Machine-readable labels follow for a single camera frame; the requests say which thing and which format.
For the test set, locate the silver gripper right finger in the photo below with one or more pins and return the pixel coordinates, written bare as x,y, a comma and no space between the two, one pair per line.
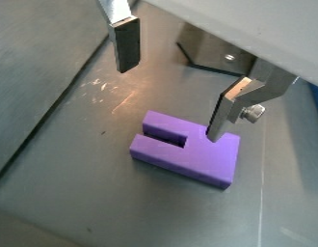
240,100

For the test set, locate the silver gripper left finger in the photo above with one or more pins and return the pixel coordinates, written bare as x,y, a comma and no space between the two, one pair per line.
124,32

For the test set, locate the purple double-square block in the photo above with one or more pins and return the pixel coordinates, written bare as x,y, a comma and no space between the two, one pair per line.
175,145

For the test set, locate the black curved holder stand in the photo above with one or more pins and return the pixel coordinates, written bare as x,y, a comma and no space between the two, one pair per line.
214,54

